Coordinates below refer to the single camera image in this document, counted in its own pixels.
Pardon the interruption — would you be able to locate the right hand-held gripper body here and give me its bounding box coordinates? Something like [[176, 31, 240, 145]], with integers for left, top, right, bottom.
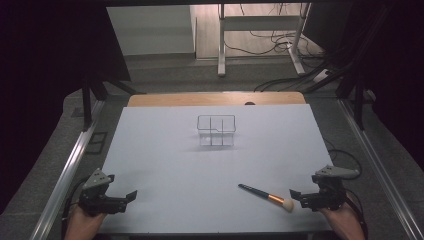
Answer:
[[299, 165, 362, 213]]

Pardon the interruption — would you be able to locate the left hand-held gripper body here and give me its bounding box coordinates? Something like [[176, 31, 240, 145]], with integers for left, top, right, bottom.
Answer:
[[77, 167, 130, 216]]

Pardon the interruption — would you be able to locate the blue handled makeup brush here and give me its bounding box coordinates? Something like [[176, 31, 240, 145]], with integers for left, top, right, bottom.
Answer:
[[237, 183, 296, 213]]

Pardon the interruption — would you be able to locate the clear plastic compartment organizer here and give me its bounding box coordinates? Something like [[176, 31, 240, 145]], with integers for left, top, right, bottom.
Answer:
[[196, 114, 237, 148]]

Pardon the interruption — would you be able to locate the person's left hand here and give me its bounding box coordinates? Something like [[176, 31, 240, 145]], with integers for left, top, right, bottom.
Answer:
[[63, 203, 108, 240]]

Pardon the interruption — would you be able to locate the person's right hand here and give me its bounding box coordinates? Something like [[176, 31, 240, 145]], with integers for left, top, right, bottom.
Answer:
[[319, 199, 367, 240]]

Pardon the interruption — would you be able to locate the black metal stand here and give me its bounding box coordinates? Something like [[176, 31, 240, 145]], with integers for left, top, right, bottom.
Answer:
[[335, 75, 368, 131], [81, 73, 146, 132]]

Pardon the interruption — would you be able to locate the white power strip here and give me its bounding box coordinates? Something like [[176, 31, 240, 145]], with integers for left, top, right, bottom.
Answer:
[[312, 68, 332, 84]]

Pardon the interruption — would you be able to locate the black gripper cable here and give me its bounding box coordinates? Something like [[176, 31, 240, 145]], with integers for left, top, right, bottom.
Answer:
[[323, 137, 364, 181]]

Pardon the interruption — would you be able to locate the silver aluminium rail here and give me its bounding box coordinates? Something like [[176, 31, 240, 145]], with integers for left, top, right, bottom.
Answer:
[[28, 99, 106, 240], [336, 98, 424, 240]]

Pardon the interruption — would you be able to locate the tangle of black floor cables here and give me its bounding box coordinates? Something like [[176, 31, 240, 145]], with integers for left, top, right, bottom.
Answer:
[[222, 3, 338, 93]]

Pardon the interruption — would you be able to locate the white wall panel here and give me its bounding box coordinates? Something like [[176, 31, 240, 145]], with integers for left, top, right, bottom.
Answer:
[[105, 4, 196, 57]]

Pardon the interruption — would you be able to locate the white metal desk frame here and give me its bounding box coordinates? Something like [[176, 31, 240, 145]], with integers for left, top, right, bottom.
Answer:
[[216, 3, 313, 79]]

